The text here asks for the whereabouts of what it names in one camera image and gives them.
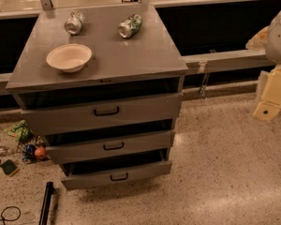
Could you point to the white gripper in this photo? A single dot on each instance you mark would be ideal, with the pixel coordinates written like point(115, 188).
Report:
point(280, 37)

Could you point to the grey bottom drawer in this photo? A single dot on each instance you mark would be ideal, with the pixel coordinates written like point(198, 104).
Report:
point(115, 170)

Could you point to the grey drawer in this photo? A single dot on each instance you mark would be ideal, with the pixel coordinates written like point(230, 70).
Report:
point(106, 148)
point(115, 170)
point(103, 114)

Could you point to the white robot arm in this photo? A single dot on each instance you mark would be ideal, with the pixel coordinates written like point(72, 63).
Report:
point(268, 40)

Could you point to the grey top drawer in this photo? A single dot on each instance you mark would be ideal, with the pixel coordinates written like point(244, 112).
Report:
point(103, 114)

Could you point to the grey drawer cabinet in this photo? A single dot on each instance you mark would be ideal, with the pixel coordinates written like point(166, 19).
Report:
point(147, 64)

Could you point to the grey middle drawer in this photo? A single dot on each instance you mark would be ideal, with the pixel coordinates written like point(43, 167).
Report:
point(106, 148)

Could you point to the green and white can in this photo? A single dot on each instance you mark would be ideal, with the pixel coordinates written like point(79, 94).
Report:
point(130, 26)

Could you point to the white paper bowl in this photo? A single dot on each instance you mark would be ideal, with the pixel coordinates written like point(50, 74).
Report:
point(69, 58)

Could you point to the silver crushed can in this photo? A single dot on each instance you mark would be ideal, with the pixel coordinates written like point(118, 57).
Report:
point(74, 23)

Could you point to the black metal bar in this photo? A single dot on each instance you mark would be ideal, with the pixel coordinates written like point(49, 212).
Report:
point(44, 214)

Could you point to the orange fruit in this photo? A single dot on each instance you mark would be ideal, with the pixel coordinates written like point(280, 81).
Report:
point(40, 153)

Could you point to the blue soda can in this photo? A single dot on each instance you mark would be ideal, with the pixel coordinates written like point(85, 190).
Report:
point(28, 153)

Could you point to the green chip bag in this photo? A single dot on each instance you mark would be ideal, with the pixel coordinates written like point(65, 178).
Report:
point(20, 131)

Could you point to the green yellow sponge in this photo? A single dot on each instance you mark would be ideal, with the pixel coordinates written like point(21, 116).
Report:
point(9, 168)

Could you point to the clear plastic bottle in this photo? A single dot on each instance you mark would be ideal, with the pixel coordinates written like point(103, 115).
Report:
point(4, 151)

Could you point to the grey metal rail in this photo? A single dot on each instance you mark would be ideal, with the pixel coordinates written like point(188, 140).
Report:
point(225, 61)

